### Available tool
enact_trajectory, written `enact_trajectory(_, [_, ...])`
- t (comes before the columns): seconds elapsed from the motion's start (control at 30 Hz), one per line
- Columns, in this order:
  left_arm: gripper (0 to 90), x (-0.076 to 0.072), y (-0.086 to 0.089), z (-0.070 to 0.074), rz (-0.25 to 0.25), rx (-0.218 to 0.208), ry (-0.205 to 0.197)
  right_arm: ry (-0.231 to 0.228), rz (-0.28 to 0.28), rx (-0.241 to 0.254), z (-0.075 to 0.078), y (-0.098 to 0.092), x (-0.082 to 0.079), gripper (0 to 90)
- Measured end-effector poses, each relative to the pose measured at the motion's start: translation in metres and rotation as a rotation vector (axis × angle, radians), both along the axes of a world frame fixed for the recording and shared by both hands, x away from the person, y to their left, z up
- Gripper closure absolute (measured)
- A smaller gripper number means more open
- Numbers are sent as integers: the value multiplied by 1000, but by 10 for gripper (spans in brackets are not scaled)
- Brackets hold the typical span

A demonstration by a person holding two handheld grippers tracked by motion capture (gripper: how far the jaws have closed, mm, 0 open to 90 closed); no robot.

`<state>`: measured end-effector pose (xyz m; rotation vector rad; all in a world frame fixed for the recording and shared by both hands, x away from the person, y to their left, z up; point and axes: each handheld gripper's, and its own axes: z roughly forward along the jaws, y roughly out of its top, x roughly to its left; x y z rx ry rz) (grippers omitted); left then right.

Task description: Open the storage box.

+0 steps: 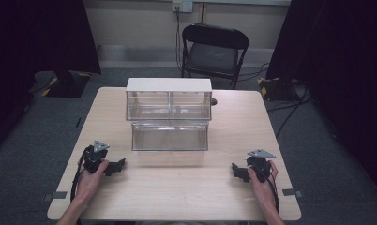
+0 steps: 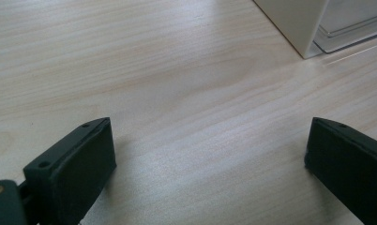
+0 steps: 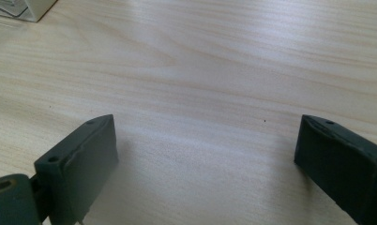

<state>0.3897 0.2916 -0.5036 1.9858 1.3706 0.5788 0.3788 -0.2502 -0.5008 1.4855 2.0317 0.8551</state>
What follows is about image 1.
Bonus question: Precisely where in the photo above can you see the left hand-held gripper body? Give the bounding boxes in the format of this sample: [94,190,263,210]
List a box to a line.
[83,140,111,174]

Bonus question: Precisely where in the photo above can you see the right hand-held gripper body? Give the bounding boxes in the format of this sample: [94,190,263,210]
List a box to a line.
[245,148,277,184]

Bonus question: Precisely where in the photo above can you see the person's right hand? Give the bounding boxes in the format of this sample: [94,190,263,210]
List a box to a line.
[247,159,279,204]

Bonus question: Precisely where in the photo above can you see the person's left hand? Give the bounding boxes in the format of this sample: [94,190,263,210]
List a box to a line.
[75,159,110,202]

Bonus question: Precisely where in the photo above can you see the grey tape mark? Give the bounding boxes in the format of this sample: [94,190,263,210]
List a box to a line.
[41,190,68,203]

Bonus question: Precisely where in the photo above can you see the clear plastic drawer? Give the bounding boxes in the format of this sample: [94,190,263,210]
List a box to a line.
[131,120,210,152]

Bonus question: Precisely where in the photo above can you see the black stand base striped tape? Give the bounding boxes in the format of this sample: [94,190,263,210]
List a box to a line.
[257,76,302,102]
[40,69,93,98]

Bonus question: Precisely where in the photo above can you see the clear drawer cabinet white top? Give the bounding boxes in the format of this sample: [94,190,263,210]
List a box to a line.
[125,77,214,122]

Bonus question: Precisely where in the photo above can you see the black folding chair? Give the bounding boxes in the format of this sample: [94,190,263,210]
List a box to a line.
[180,22,250,91]

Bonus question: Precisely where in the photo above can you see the black curtain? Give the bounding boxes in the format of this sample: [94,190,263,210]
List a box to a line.
[265,0,377,201]
[0,0,102,158]

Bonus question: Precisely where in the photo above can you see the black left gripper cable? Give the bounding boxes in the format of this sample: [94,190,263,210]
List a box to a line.
[69,145,90,203]

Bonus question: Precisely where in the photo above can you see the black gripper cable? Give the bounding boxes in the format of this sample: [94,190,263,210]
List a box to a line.
[254,167,280,217]
[69,145,90,203]

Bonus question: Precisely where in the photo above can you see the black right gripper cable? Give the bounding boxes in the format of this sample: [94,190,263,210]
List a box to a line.
[254,167,280,217]

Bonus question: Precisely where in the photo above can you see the black floor cables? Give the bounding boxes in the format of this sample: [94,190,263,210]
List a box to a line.
[237,62,314,139]

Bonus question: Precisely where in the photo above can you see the black wall cable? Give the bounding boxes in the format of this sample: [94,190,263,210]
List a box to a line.
[174,5,184,72]

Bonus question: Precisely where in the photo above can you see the white wall outlet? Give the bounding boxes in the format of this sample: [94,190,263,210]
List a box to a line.
[172,0,194,14]

